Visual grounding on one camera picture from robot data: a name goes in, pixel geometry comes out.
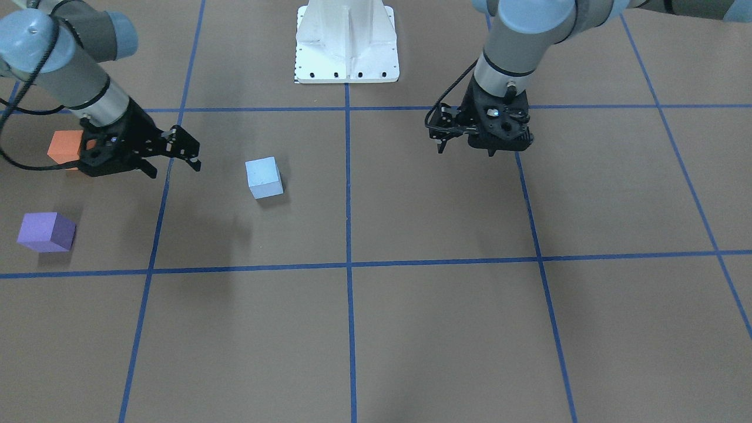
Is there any light blue foam block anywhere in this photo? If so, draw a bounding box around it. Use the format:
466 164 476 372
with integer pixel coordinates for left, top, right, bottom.
244 156 284 200

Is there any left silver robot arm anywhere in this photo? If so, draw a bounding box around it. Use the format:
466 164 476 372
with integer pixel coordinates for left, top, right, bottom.
457 1 750 156

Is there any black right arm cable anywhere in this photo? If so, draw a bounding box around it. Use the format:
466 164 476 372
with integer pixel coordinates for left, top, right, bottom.
0 12 80 172

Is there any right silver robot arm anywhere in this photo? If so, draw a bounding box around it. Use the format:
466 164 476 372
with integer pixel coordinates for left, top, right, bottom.
2 1 182 179

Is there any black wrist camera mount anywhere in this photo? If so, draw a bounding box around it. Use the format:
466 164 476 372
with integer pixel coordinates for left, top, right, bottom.
424 103 468 155
159 124 202 172

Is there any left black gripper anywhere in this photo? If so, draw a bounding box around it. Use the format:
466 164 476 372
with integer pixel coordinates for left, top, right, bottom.
461 78 534 156

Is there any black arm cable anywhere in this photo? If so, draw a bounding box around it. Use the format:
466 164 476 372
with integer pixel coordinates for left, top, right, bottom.
424 59 479 133
0 12 80 172

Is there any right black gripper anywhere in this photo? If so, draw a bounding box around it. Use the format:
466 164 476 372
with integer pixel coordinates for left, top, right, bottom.
78 99 164 179

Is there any orange foam block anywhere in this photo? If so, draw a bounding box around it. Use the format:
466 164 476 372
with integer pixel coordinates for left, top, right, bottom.
47 130 97 164

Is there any purple foam block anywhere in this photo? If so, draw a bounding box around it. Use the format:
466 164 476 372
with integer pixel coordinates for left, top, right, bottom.
16 212 77 253

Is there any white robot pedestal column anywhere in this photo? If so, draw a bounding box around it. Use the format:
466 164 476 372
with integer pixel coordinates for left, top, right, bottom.
294 1 400 84

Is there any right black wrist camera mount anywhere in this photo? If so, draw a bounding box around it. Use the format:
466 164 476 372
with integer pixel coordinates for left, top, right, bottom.
159 124 202 172

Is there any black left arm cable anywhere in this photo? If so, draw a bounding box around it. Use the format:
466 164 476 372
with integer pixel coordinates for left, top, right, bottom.
424 59 479 133

